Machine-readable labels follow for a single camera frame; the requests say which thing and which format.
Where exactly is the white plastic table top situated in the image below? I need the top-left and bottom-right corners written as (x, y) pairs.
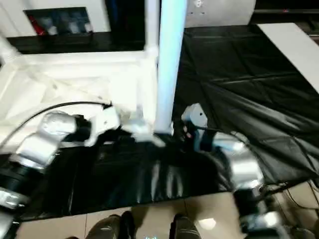
top-left (0, 48), bottom-right (175, 148)

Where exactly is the black table mat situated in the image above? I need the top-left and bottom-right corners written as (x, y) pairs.
top-left (0, 23), bottom-right (319, 222)

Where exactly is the dark right robot foot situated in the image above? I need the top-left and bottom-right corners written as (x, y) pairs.
top-left (168, 213), bottom-right (200, 239)

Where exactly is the dark robot foot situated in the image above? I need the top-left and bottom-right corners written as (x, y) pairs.
top-left (168, 213), bottom-right (200, 239)
top-left (86, 211), bottom-right (136, 239)

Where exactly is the dark left robot foot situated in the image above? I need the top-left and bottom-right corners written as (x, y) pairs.
top-left (86, 211), bottom-right (136, 239)

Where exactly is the glossy black box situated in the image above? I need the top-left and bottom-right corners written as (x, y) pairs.
top-left (105, 0), bottom-right (147, 45)

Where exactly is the white flat board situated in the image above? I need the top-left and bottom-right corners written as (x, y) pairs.
top-left (256, 22), bottom-right (319, 95)

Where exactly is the white cabinet with glass doors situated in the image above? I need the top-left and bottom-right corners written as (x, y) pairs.
top-left (0, 0), bottom-right (148, 40)

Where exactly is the black monitor with red logo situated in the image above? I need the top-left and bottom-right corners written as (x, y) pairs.
top-left (251, 0), bottom-right (319, 25)

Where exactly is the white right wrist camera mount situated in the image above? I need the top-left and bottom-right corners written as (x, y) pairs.
top-left (180, 103), bottom-right (209, 150)

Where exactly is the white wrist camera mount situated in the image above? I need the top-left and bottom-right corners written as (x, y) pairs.
top-left (180, 103), bottom-right (209, 150)
top-left (84, 105), bottom-right (121, 148)

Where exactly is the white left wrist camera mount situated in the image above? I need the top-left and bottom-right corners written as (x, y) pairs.
top-left (84, 105), bottom-right (121, 148)

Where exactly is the black left wrist camera cable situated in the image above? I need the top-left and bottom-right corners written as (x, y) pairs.
top-left (0, 100), bottom-right (113, 148)

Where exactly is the white panel with round mount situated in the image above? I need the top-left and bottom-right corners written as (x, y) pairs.
top-left (183, 0), bottom-right (258, 28)

